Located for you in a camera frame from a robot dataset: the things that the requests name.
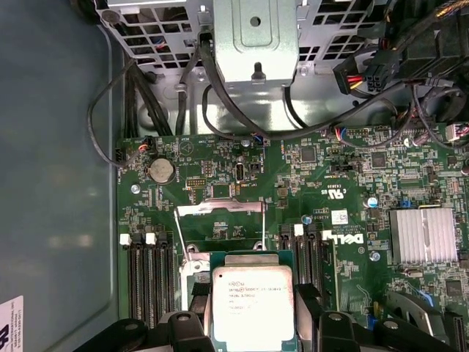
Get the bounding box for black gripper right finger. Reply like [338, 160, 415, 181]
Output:
[295, 284, 456, 352]

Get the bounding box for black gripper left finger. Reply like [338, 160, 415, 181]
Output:
[73, 282, 213, 352]

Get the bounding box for silver CPU chip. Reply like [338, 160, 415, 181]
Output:
[209, 251, 298, 351]

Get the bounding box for RAM slot white clips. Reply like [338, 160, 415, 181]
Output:
[119, 232, 142, 327]
[292, 224, 306, 290]
[145, 232, 166, 323]

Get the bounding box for green RAM stick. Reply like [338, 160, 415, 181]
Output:
[322, 234, 341, 316]

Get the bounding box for silver finned heatsink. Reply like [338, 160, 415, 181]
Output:
[388, 208, 459, 265]

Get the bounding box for green motherboard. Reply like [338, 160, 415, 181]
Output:
[116, 124, 469, 352]

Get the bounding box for silver coin cell battery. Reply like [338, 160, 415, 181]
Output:
[148, 157, 176, 184]

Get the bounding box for white label sticker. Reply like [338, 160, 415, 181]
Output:
[0, 295, 25, 350]

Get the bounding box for black PC case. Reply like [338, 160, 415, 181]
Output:
[0, 0, 469, 352]

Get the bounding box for black power plug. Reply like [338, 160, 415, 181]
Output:
[332, 60, 367, 97]

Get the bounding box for silver metal drive cage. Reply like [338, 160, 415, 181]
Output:
[95, 0, 385, 97]

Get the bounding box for black plastic shroud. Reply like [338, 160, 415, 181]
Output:
[397, 0, 469, 122]

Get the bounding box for thin black wire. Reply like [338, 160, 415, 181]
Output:
[86, 58, 149, 169]

